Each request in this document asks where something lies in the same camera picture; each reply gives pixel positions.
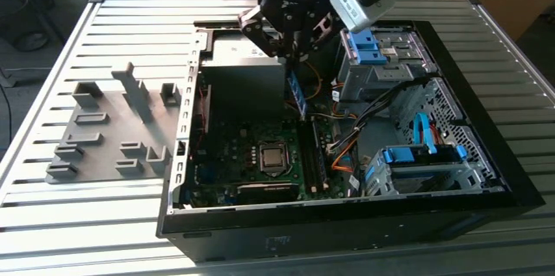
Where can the black graphics card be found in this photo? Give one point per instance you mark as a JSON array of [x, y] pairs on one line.
[[269, 191]]

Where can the green motherboard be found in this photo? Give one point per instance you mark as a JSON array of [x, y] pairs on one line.
[[230, 159]]

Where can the installed RAM stick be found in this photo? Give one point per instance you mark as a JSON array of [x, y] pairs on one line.
[[321, 156]]

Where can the silver CPU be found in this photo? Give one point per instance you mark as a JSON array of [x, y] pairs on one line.
[[273, 156]]

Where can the blue carrier with disk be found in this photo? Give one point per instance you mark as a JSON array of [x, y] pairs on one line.
[[406, 155]]

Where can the empty blue disk carrier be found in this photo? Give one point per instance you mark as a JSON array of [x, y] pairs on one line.
[[366, 52]]

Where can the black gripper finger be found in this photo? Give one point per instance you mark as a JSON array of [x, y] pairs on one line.
[[261, 26], [308, 29]]

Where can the black PC case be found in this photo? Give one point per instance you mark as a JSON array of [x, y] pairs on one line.
[[304, 227]]

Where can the grey parts rack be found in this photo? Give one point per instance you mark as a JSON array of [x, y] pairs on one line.
[[109, 117]]

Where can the tall silver disk bay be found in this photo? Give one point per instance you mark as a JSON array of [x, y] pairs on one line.
[[390, 74]]

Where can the low silver disk bay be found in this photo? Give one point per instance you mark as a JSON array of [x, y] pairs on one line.
[[434, 172]]

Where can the power supply unit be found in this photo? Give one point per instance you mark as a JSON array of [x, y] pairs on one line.
[[244, 91]]

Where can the CPU socket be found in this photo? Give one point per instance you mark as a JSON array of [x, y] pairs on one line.
[[273, 144]]

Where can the empty black RAM slot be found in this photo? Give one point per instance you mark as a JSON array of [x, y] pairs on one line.
[[308, 156]]

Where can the RAM stick blue label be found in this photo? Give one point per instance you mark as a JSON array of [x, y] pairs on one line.
[[298, 94]]

